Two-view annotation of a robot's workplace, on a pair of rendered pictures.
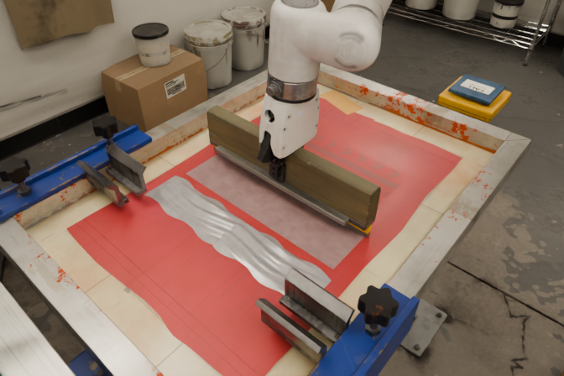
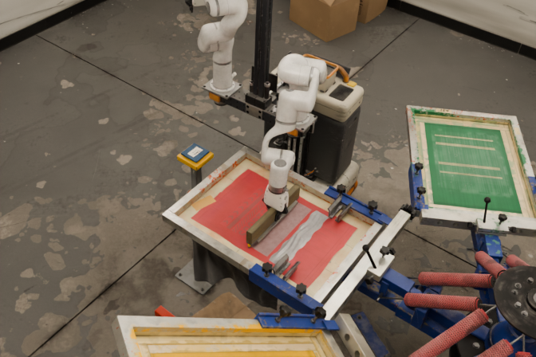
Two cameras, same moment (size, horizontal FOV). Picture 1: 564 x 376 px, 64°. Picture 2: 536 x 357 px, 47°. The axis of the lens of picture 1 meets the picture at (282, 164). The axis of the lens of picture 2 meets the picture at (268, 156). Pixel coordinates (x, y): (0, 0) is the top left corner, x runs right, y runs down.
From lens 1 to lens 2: 2.46 m
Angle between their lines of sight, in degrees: 70
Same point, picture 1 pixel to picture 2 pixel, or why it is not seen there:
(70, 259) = (320, 282)
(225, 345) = (344, 233)
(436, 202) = not seen: hidden behind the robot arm
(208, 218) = (294, 244)
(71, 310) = (346, 265)
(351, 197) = (296, 194)
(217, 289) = (325, 238)
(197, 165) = (261, 253)
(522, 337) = not seen: hidden behind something
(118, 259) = (317, 268)
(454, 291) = (181, 246)
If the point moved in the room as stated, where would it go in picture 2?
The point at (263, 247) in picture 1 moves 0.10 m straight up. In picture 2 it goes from (306, 226) to (309, 210)
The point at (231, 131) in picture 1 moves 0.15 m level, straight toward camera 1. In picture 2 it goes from (261, 227) to (296, 222)
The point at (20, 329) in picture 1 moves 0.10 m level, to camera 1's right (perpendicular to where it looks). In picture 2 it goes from (364, 260) to (359, 241)
